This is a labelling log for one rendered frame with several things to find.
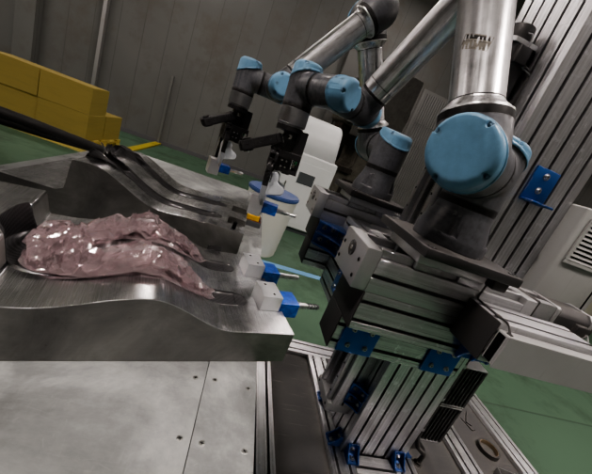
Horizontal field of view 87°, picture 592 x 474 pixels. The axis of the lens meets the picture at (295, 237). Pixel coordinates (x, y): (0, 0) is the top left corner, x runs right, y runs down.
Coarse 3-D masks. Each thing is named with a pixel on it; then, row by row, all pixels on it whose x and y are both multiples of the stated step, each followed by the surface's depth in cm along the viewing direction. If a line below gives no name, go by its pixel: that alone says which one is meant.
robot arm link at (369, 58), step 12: (360, 0) 99; (384, 36) 104; (360, 48) 107; (372, 48) 105; (360, 60) 109; (372, 60) 107; (360, 72) 111; (372, 72) 108; (360, 84) 112; (384, 120) 116; (360, 132) 118; (372, 132) 115; (360, 144) 120; (360, 156) 125
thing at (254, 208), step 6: (252, 198) 83; (258, 198) 83; (264, 198) 84; (252, 204) 83; (258, 204) 83; (264, 204) 84; (270, 204) 84; (276, 204) 87; (252, 210) 84; (258, 210) 84; (264, 210) 84; (270, 210) 84; (276, 210) 84; (294, 216) 86
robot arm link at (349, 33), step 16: (368, 0) 90; (384, 0) 90; (352, 16) 91; (368, 16) 90; (384, 16) 91; (336, 32) 91; (352, 32) 91; (368, 32) 93; (320, 48) 92; (336, 48) 92; (288, 64) 94; (320, 64) 93; (272, 80) 91; (288, 80) 91; (272, 96) 96
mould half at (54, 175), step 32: (64, 160) 82; (96, 160) 67; (128, 160) 77; (64, 192) 65; (96, 192) 66; (128, 192) 66; (160, 192) 78; (192, 192) 90; (192, 224) 70; (224, 224) 73
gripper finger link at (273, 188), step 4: (268, 172) 80; (272, 172) 81; (276, 172) 81; (272, 176) 81; (276, 176) 81; (272, 180) 81; (276, 180) 81; (268, 184) 81; (272, 184) 81; (276, 184) 81; (264, 188) 80; (268, 188) 81; (272, 188) 81; (276, 188) 81; (280, 188) 81; (260, 192) 81; (264, 192) 81; (268, 192) 81; (272, 192) 81; (276, 192) 81; (280, 192) 81; (260, 196) 82; (260, 200) 82; (260, 204) 83
